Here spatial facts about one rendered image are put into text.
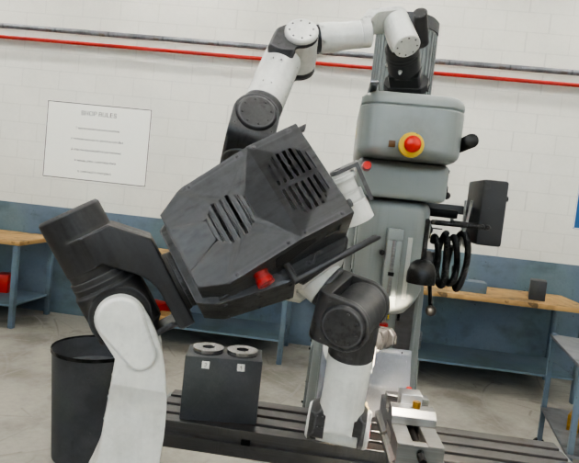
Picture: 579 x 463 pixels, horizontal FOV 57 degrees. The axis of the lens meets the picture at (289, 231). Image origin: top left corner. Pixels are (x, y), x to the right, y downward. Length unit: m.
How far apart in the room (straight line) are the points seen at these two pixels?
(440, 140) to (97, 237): 0.82
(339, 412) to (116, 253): 0.52
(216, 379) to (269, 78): 0.85
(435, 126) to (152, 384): 0.87
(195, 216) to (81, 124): 5.58
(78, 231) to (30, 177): 5.74
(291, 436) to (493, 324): 4.68
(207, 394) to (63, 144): 5.20
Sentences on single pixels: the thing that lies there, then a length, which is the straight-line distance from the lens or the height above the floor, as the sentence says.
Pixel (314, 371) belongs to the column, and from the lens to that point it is 2.05.
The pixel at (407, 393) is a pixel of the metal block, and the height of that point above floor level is 1.08.
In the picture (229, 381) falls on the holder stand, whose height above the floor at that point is 1.06.
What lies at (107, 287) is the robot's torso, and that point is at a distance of 1.00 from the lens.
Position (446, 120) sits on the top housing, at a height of 1.83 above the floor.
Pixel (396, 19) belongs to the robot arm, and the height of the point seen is 2.06.
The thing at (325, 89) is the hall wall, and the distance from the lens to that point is 5.87.
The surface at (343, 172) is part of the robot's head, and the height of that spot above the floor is 1.67.
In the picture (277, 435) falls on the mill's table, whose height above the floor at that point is 0.94.
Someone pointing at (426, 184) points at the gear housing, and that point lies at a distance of 1.45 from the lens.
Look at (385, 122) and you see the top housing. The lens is 1.35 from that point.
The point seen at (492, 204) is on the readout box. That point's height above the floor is 1.65.
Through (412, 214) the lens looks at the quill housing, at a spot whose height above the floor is 1.59.
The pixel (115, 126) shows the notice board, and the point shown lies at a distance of 6.32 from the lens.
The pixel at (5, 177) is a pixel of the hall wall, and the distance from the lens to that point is 6.89.
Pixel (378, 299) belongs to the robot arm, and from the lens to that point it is 1.03.
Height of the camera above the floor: 1.61
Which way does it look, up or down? 4 degrees down
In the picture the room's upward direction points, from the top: 6 degrees clockwise
